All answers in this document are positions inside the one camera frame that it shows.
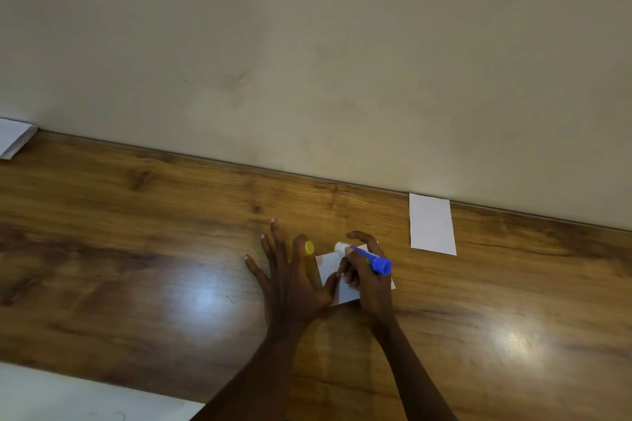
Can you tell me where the person's left hand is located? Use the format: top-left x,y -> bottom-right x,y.
244,218 -> 342,340

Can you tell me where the person's right hand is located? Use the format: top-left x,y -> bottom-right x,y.
336,230 -> 396,330

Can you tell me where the blue glue stick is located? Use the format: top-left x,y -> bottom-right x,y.
333,241 -> 394,277

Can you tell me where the white paper card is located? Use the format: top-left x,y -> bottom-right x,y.
408,192 -> 458,257
315,243 -> 397,308

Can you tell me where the person's right forearm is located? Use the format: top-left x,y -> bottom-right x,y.
371,318 -> 459,421

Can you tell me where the white panel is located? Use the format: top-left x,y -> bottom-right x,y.
0,360 -> 206,421

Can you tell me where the stack of white papers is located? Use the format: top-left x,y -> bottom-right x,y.
0,117 -> 39,161

